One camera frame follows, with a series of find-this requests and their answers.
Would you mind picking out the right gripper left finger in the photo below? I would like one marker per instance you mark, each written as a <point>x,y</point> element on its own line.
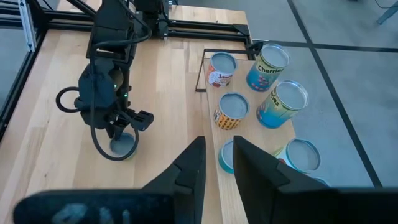
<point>189,183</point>

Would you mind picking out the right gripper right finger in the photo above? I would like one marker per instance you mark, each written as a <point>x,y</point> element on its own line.
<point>261,193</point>

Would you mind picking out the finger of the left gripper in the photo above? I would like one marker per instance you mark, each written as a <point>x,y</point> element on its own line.
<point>115,129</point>
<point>142,119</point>

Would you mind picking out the small grey tin can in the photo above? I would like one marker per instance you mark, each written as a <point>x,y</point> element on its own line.
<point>122,147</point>

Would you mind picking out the teal label tin can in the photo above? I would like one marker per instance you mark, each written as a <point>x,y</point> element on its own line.
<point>226,155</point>

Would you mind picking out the white red label can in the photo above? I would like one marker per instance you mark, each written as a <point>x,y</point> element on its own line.
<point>303,154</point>

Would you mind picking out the orange patterned short can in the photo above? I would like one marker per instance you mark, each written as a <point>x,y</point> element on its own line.
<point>233,105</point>

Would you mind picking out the red sauce can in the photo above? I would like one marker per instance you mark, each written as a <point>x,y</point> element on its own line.
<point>222,63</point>

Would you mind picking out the blue yellow cherries can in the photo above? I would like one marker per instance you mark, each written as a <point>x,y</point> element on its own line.
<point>290,95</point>

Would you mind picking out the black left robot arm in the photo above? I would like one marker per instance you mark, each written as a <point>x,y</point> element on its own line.
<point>112,18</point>

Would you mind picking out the wooden shelf black legs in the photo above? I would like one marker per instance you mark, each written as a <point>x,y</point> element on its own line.
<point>253,132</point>

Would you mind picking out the grey furniture leg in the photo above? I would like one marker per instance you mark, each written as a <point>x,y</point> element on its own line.
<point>390,11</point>

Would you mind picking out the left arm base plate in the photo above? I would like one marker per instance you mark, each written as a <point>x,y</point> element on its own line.
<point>164,29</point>

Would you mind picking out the silver metal bracket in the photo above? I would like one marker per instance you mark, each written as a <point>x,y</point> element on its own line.
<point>26,25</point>

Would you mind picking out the black aluminium table frame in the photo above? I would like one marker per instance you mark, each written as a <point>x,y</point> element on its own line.
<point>202,33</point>

